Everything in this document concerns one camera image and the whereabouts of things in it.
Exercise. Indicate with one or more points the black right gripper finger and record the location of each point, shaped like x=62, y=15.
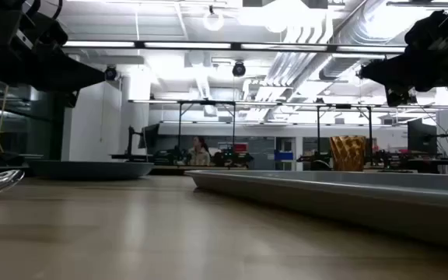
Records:
x=399, y=97
x=387, y=74

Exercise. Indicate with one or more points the dark blue plate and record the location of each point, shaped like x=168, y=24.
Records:
x=92, y=170

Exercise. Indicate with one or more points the amber faceted cup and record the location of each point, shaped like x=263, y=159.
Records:
x=347, y=153

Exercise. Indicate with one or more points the black monitor on arm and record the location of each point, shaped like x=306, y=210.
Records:
x=421, y=136

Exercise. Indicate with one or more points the black background robot arm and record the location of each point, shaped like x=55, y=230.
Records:
x=232, y=158
x=169, y=157

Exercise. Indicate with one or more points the grey plastic tray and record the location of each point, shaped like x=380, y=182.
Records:
x=325, y=194

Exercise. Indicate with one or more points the black monitor on stand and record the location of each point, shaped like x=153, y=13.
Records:
x=149, y=136

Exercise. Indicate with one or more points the blue storage box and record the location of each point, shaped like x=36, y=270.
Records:
x=283, y=156

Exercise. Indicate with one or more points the person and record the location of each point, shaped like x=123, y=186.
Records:
x=199, y=155

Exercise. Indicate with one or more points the black overhead light bar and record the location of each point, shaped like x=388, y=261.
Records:
x=235, y=46

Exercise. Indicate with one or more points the red storage box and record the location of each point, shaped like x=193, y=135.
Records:
x=241, y=147

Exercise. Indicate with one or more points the black hanging camera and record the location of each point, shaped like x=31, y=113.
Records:
x=110, y=73
x=239, y=69

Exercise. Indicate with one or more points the black background table frame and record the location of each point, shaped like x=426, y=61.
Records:
x=180, y=128
x=318, y=132

